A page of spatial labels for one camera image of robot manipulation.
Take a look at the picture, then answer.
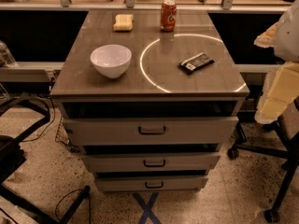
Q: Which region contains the grey drawer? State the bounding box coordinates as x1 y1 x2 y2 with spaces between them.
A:
82 152 220 173
64 117 238 147
94 175 208 192

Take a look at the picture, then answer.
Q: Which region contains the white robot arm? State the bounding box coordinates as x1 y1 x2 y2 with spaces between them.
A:
254 0 299 124

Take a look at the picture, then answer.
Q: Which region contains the grey drawer cabinet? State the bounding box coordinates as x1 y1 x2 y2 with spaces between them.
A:
51 10 249 179

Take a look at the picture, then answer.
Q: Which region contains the grey top drawer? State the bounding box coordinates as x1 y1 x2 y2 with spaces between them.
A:
64 117 238 147

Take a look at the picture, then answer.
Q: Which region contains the grey bottom drawer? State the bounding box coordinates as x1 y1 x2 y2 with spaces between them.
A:
94 175 208 192

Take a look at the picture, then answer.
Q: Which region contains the white ceramic bowl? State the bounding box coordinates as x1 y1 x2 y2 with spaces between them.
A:
90 44 132 78

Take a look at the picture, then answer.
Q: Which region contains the yellow sponge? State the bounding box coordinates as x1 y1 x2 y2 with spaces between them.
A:
113 14 134 31

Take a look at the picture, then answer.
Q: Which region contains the orange soda can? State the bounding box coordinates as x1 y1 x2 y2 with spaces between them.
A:
160 0 177 32

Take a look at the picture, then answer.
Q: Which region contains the blue tape cross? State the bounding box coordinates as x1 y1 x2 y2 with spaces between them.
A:
133 192 162 224

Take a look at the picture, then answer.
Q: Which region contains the black office chair right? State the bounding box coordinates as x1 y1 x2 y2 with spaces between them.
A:
227 96 299 224

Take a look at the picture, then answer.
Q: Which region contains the black chair left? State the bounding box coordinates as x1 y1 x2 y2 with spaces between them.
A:
0 92 90 224

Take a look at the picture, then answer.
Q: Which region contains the clear plastic bottle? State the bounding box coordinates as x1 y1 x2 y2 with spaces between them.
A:
0 40 18 67

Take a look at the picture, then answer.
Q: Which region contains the black floor cable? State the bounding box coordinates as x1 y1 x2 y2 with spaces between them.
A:
54 189 93 224

